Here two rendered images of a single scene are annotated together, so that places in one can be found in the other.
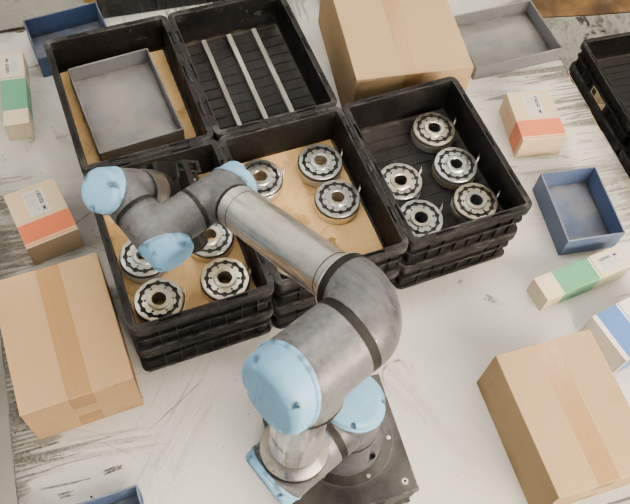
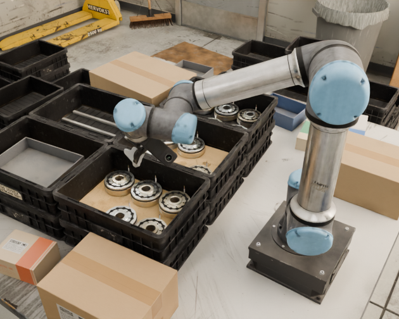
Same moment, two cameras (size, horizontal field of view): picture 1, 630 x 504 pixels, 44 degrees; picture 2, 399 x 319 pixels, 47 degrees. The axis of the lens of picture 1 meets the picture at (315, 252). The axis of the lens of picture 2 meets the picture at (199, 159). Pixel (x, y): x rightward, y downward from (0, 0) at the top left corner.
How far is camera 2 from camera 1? 89 cm
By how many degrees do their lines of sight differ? 31
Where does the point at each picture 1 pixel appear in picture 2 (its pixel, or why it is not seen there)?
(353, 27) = (128, 83)
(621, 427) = (396, 150)
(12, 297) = (59, 282)
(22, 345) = (92, 300)
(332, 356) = (352, 57)
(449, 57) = (182, 75)
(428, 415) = not seen: hidden behind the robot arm
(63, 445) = not seen: outside the picture
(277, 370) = (341, 69)
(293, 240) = (259, 66)
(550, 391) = (358, 156)
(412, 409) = not seen: hidden behind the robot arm
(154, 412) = (188, 305)
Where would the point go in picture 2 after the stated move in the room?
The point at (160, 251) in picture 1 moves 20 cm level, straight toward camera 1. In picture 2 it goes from (188, 122) to (264, 151)
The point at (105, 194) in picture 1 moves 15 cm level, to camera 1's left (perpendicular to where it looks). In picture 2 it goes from (135, 110) to (73, 129)
